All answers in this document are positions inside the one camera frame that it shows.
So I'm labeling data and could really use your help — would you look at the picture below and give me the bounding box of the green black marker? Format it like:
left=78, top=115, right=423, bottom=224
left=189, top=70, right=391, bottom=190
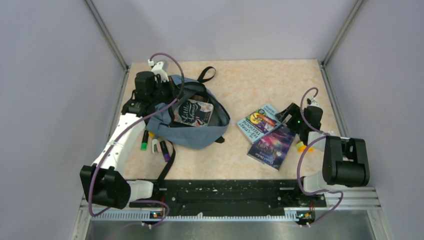
left=140, top=130, right=149, bottom=151

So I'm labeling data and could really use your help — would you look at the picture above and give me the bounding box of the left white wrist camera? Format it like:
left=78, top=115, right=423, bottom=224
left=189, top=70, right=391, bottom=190
left=147, top=60, right=169, bottom=82

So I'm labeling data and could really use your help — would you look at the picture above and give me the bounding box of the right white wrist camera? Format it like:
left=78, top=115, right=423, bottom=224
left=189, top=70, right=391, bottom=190
left=306, top=97, right=320, bottom=108

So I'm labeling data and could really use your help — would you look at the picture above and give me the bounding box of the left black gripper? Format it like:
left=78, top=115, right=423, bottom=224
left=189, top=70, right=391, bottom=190
left=150, top=75, right=186, bottom=105

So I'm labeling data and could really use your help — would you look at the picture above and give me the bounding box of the purple black highlighter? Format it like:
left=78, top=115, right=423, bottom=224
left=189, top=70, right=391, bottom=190
left=159, top=140, right=171, bottom=163

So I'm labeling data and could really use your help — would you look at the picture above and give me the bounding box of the blue grey backpack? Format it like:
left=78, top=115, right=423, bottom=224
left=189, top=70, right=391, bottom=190
left=145, top=66, right=231, bottom=183

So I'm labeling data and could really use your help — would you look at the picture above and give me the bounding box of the right aluminium frame post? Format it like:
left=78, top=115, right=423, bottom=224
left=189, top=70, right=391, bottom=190
left=321, top=0, right=367, bottom=69

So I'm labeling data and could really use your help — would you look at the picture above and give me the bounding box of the colourful block stack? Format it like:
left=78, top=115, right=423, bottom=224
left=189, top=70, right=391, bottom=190
left=295, top=141, right=314, bottom=153

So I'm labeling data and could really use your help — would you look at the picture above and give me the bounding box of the light blue treehouse book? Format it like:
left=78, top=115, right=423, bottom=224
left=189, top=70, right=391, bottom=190
left=237, top=103, right=282, bottom=144

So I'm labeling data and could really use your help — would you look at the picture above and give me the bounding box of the dark purple galaxy book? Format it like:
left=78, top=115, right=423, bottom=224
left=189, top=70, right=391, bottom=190
left=247, top=125, right=296, bottom=171

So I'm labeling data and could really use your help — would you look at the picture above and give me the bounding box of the aluminium frame post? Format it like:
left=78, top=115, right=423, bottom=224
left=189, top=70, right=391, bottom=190
left=82, top=0, right=129, bottom=71
left=321, top=0, right=367, bottom=69

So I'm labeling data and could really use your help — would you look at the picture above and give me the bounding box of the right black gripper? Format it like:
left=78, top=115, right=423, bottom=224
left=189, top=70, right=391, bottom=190
left=275, top=102, right=308, bottom=134

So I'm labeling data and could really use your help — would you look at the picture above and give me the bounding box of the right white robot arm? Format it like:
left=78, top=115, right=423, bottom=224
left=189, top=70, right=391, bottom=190
left=275, top=103, right=371, bottom=206

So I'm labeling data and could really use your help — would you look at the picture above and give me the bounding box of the left aluminium frame post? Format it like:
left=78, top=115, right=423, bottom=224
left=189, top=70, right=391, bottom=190
left=82, top=0, right=129, bottom=71

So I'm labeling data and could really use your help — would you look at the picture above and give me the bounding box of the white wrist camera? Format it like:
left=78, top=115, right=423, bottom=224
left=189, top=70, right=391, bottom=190
left=147, top=60, right=169, bottom=82
left=306, top=97, right=320, bottom=108

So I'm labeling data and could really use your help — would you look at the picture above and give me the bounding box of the floral Little Women book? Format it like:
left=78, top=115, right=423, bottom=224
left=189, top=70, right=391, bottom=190
left=173, top=99, right=214, bottom=127

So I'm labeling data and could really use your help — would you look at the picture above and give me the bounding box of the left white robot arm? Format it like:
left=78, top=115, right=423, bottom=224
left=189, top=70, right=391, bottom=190
left=79, top=70, right=176, bottom=216

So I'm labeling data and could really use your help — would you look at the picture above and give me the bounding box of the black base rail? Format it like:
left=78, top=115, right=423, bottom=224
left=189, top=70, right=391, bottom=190
left=129, top=179, right=327, bottom=220

